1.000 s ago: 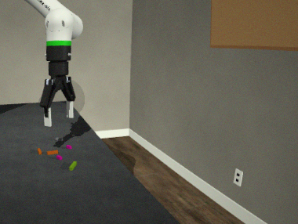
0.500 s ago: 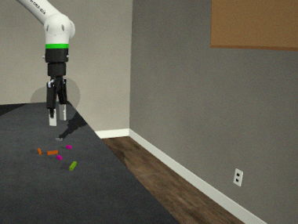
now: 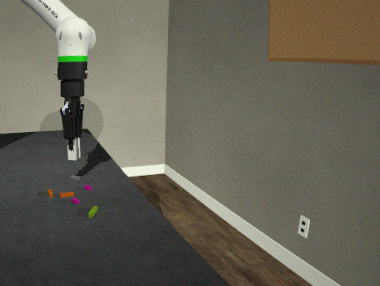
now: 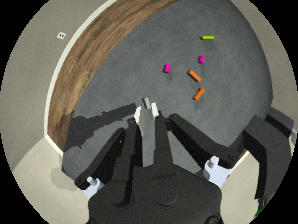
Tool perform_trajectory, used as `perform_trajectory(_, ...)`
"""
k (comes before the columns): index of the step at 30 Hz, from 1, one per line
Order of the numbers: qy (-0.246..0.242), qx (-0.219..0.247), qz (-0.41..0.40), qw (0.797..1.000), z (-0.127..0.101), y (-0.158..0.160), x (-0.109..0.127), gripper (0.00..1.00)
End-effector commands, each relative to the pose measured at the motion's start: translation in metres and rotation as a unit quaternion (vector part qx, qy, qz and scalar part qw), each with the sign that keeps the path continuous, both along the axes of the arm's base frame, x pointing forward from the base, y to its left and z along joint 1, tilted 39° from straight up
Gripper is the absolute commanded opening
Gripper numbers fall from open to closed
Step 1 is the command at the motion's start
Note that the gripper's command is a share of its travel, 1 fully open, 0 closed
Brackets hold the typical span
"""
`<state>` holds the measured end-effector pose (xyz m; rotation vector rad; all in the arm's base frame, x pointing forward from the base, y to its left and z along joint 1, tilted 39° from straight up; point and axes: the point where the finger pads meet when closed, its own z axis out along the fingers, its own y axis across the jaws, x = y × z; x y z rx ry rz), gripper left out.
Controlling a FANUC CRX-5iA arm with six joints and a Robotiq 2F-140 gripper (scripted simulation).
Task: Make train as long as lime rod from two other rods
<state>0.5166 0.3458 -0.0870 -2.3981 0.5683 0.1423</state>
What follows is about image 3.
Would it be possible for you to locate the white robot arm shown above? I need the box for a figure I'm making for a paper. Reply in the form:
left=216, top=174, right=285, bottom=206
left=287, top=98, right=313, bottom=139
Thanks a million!
left=20, top=0, right=96, bottom=81

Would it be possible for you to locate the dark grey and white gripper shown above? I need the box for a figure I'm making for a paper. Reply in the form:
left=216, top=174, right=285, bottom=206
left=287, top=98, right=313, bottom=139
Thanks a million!
left=60, top=80, right=84, bottom=160

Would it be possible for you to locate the lime green rod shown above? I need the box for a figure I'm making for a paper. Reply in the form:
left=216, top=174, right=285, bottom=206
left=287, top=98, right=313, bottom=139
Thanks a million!
left=88, top=206, right=98, bottom=218

